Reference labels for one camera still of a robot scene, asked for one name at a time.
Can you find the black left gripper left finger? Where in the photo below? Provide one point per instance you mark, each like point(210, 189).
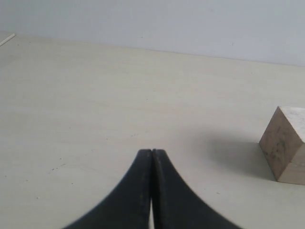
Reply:
point(128, 204)

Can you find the large wooden cube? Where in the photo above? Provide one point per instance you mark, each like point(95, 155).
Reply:
point(283, 145)

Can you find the thin wooden stick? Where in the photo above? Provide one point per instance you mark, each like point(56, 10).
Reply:
point(5, 37)

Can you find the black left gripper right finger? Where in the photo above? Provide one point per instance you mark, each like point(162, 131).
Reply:
point(175, 205)

